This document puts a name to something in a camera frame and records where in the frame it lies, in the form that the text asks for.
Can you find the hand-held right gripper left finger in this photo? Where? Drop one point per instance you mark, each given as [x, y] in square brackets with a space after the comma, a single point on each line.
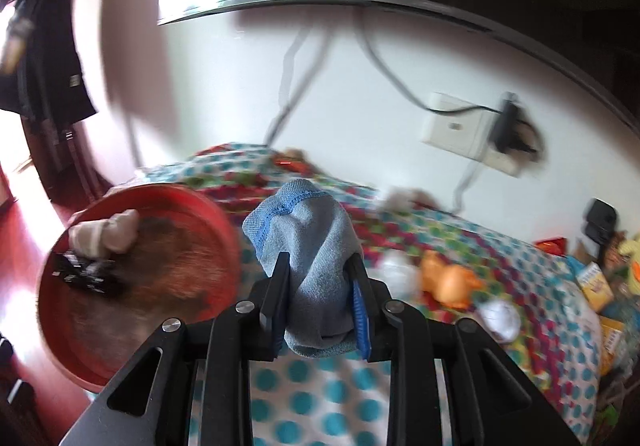
[275, 306]

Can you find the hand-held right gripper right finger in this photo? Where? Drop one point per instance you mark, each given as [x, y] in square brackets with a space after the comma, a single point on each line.
[360, 321]

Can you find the white tissue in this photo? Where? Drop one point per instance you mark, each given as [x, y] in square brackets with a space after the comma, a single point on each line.
[405, 198]
[497, 321]
[400, 273]

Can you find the grey-blue cloth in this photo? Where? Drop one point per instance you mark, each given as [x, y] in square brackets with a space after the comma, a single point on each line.
[310, 251]

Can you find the orange toy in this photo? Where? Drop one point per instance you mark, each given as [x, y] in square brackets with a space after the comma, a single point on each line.
[445, 281]

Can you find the red round basin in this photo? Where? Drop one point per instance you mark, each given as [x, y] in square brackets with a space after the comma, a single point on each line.
[160, 276]

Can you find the colourful dotted blanket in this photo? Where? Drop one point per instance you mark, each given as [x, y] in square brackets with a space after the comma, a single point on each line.
[320, 391]

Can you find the small red wrapper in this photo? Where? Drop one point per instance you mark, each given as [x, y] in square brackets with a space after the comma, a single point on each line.
[290, 162]

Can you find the white rolled sock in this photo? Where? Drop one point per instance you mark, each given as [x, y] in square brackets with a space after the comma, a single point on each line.
[105, 231]

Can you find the small black object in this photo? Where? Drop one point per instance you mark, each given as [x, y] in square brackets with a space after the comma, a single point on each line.
[85, 273]

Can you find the large red wrapper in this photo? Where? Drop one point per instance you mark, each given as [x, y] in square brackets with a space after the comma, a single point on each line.
[550, 245]

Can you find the white power outlet plate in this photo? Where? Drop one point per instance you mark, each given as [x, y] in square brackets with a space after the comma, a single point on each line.
[502, 164]

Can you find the yellow medicine box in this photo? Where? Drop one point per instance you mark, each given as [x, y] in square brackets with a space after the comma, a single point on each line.
[611, 346]
[595, 286]

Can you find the black power adapter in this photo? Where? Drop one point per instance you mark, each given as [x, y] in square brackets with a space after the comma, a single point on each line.
[512, 126]

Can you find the black clamp holder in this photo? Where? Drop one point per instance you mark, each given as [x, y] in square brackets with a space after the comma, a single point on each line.
[599, 221]

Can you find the yellow knitted duck toy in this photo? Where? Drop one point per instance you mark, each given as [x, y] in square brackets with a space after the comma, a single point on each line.
[627, 258]

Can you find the dark hanging clothes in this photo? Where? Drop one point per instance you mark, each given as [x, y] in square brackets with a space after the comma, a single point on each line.
[50, 51]

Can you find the white wall socket plate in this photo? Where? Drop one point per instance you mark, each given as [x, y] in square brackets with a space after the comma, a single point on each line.
[450, 126]

